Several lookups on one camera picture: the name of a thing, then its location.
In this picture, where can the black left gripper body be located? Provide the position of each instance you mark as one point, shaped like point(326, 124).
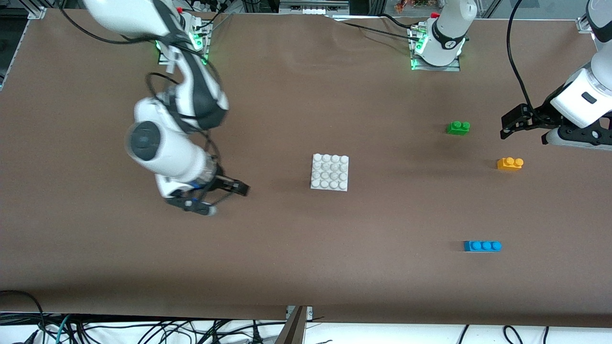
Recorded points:
point(539, 115)

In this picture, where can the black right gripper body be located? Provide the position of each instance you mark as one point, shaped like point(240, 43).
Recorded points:
point(223, 182)

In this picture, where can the yellow two-stud block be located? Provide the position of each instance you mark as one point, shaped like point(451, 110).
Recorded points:
point(509, 165)

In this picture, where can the white studded base plate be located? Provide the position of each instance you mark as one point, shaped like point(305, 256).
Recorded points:
point(330, 173)

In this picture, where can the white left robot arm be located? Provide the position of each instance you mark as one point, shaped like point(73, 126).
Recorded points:
point(447, 28)

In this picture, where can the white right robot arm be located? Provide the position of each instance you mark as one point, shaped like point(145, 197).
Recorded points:
point(162, 153)

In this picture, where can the green two-stud block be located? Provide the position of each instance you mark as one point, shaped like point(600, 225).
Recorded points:
point(458, 129)

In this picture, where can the blue three-stud block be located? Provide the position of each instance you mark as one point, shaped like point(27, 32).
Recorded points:
point(482, 246)

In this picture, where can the brown table cover sheet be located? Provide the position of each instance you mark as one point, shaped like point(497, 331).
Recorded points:
point(287, 239)

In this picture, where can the orange red background object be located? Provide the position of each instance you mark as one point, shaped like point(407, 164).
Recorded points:
point(406, 5)

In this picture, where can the white power strip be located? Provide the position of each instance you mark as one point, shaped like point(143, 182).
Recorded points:
point(311, 8)

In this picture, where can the silver table corner bracket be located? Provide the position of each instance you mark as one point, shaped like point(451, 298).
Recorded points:
point(36, 13)
point(583, 25)

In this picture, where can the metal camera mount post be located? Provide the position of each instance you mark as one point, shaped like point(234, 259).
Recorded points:
point(296, 325)

